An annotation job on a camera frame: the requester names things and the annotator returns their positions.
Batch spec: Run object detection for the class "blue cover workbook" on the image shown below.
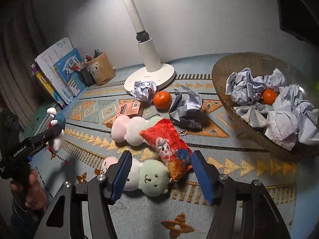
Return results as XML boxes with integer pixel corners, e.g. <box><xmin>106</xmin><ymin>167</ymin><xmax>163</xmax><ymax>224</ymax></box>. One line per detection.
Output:
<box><xmin>53</xmin><ymin>48</ymin><xmax>88</xmax><ymax>97</ymax></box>

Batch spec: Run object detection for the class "yellow purple book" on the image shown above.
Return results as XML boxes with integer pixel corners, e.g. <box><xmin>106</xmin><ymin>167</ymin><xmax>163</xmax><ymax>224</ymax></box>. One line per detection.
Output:
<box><xmin>31</xmin><ymin>63</ymin><xmax>68</xmax><ymax>109</ymax></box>

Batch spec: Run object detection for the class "blue patterned woven mat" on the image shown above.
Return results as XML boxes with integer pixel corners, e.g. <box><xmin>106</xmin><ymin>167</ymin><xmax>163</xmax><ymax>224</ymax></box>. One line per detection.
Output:
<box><xmin>32</xmin><ymin>55</ymin><xmax>299</xmax><ymax>239</ymax></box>

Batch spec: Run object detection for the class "bunch of ballpoint pens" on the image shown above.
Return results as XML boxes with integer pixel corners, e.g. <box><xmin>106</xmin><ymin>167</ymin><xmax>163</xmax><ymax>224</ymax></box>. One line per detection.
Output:
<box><xmin>85</xmin><ymin>48</ymin><xmax>101</xmax><ymax>61</ymax></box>

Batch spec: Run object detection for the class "brown cylinder pen holder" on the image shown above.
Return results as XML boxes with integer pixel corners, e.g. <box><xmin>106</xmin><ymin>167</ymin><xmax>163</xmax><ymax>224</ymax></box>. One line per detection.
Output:
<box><xmin>87</xmin><ymin>52</ymin><xmax>116</xmax><ymax>85</ymax></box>

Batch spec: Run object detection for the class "plain three-ball dango plush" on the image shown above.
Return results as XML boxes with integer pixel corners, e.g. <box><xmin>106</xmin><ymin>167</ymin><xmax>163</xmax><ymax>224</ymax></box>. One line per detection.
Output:
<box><xmin>105</xmin><ymin>116</ymin><xmax>190</xmax><ymax>147</ymax></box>

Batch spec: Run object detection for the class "bunch of pencils and markers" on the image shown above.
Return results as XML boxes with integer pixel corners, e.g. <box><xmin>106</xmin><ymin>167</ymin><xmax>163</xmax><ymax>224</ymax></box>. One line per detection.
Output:
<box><xmin>70</xmin><ymin>60</ymin><xmax>88</xmax><ymax>72</ymax></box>

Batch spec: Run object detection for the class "person's left forearm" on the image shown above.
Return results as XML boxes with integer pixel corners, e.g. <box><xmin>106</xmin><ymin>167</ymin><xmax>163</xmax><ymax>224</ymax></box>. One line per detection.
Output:
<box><xmin>9</xmin><ymin>202</ymin><xmax>43</xmax><ymax>239</ymax></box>

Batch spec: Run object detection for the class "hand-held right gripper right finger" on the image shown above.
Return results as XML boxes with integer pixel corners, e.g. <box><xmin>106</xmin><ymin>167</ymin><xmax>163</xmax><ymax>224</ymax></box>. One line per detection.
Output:
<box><xmin>191</xmin><ymin>150</ymin><xmax>292</xmax><ymax>239</ymax></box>

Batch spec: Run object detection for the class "small orange card box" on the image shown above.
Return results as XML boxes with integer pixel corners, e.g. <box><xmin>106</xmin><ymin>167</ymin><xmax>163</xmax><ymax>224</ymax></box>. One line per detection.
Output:
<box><xmin>116</xmin><ymin>101</ymin><xmax>144</xmax><ymax>117</ymax></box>

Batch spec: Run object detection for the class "dark curtain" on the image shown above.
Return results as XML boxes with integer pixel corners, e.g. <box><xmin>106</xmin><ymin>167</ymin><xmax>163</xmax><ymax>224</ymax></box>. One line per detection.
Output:
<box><xmin>0</xmin><ymin>0</ymin><xmax>50</xmax><ymax>120</ymax></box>

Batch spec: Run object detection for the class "bear-faced three-ball dango plush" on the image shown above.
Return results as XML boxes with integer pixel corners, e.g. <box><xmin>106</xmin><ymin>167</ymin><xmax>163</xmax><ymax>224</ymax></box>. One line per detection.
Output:
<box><xmin>95</xmin><ymin>156</ymin><xmax>173</xmax><ymax>197</ymax></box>

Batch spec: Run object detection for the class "orange snack packet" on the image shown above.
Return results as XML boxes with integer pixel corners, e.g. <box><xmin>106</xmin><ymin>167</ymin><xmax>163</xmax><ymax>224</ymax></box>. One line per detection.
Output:
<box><xmin>140</xmin><ymin>118</ymin><xmax>193</xmax><ymax>183</ymax></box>

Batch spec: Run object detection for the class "white chicken plush red comb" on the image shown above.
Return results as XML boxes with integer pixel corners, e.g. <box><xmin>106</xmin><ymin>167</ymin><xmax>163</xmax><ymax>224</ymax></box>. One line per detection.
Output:
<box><xmin>46</xmin><ymin>107</ymin><xmax>74</xmax><ymax>166</ymax></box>

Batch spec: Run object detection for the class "green cover flat book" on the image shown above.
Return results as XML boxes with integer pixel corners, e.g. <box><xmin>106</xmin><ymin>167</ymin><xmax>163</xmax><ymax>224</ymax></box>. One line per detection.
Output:
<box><xmin>24</xmin><ymin>102</ymin><xmax>65</xmax><ymax>142</ymax></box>

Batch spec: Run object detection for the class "black mesh pen holder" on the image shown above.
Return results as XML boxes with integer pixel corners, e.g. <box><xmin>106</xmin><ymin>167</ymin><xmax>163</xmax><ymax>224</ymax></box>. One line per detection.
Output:
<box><xmin>75</xmin><ymin>66</ymin><xmax>96</xmax><ymax>86</ymax></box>

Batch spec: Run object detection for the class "paper with handwriting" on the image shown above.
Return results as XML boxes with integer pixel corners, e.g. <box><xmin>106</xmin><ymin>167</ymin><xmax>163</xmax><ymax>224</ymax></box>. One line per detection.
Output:
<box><xmin>265</xmin><ymin>110</ymin><xmax>298</xmax><ymax>151</ymax></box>

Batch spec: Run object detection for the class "white cover workbook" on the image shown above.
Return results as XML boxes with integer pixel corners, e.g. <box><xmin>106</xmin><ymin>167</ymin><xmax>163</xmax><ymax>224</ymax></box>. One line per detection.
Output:
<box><xmin>34</xmin><ymin>37</ymin><xmax>75</xmax><ymax>100</ymax></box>

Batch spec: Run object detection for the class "white desk lamp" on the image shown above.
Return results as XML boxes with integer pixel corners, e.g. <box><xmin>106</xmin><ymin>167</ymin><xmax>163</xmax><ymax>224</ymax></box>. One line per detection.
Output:
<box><xmin>113</xmin><ymin>0</ymin><xmax>176</xmax><ymax>96</ymax></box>

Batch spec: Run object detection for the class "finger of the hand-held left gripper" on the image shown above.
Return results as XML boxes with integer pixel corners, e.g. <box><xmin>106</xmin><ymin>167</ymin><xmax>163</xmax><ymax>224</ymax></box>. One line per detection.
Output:
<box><xmin>26</xmin><ymin>124</ymin><xmax>63</xmax><ymax>162</ymax></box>
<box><xmin>53</xmin><ymin>113</ymin><xmax>67</xmax><ymax>130</ymax></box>

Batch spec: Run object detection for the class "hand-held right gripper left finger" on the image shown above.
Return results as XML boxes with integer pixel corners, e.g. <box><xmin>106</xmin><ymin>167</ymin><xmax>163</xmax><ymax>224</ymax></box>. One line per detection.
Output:
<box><xmin>37</xmin><ymin>151</ymin><xmax>133</xmax><ymax>239</ymax></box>

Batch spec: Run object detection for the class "orange tangerine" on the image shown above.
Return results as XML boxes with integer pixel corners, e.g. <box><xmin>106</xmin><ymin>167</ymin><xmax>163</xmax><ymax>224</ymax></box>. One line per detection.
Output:
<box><xmin>153</xmin><ymin>91</ymin><xmax>173</xmax><ymax>110</ymax></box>
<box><xmin>262</xmin><ymin>89</ymin><xmax>278</xmax><ymax>106</ymax></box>

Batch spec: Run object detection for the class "person's left hand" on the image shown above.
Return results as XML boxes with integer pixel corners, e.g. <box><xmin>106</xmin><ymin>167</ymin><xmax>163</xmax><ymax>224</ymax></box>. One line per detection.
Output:
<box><xmin>10</xmin><ymin>169</ymin><xmax>48</xmax><ymax>211</ymax></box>

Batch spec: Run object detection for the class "grey white paper ball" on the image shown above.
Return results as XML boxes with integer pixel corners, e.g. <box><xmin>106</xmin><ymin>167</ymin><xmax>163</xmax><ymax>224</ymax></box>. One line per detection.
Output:
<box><xmin>169</xmin><ymin>88</ymin><xmax>207</xmax><ymax>130</ymax></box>

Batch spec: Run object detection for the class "brown woven basket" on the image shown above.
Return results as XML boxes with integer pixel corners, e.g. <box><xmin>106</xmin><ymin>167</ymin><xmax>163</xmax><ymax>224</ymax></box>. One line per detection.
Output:
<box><xmin>211</xmin><ymin>52</ymin><xmax>319</xmax><ymax>158</ymax></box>

